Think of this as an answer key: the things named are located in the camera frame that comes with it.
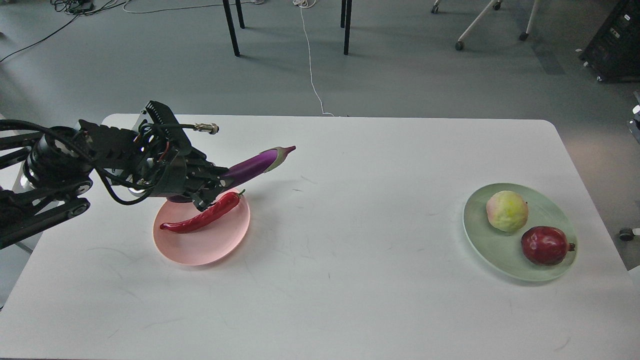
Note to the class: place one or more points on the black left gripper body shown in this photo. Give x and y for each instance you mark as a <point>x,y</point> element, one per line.
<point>151,156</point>

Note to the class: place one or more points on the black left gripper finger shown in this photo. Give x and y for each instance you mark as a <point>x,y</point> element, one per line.
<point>206,195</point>
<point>208,175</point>

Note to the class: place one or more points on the red chili pepper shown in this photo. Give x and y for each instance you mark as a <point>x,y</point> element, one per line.
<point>221,207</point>

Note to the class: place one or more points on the purple eggplant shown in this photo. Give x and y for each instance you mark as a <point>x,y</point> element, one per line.
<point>236,175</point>

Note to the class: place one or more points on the yellow-green apple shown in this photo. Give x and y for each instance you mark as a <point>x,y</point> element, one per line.
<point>507,211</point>

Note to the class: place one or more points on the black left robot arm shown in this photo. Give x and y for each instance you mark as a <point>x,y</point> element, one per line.
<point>57,172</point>

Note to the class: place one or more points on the black table leg left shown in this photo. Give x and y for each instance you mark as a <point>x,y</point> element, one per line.
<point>227,8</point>

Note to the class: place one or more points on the black table leg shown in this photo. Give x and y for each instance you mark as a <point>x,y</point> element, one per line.
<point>345,23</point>
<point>227,8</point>

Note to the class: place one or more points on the black table leg right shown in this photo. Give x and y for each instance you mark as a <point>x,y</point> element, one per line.
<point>345,23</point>

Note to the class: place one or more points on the green plastic plate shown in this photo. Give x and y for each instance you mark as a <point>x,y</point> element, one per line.
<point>502,250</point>

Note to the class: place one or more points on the white chair base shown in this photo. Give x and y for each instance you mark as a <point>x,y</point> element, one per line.
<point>525,14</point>

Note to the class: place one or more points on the black box on floor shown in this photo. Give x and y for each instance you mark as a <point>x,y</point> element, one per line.
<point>613,54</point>

